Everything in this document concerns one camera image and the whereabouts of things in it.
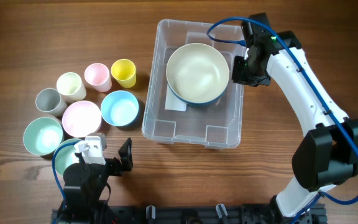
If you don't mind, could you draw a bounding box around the green bowl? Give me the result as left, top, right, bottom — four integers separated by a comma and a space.
55, 145, 79, 176
23, 117, 64, 156

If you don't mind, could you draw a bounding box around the large dark blue bowl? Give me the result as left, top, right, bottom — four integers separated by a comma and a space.
167, 83, 229, 108

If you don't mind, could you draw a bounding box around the large cream bowl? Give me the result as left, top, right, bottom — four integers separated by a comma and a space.
165, 43, 230, 105

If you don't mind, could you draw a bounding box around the light blue bowl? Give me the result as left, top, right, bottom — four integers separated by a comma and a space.
101, 90, 139, 126

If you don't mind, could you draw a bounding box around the pink bowl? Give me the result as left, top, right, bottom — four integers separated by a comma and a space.
62, 100, 102, 138

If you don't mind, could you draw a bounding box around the clear plastic storage bin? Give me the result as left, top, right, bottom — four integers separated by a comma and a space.
142, 19, 247, 149

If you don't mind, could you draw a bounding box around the grey cup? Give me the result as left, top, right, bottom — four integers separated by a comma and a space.
35, 88, 67, 117

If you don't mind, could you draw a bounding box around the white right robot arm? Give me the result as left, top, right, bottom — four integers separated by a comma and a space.
232, 13, 358, 222

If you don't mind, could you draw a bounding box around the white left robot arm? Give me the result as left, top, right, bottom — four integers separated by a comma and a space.
53, 138, 133, 223

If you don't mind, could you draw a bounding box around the white paper label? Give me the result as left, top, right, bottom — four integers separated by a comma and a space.
165, 85, 186, 111

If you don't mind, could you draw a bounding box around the cream cup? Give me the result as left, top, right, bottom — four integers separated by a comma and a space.
57, 72, 86, 103

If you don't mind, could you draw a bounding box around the pink cup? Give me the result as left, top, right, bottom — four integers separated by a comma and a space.
84, 63, 112, 92

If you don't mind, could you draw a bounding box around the yellow cup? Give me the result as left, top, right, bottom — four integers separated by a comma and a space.
111, 59, 136, 88

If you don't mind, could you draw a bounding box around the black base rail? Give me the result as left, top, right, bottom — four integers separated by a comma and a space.
51, 203, 328, 224

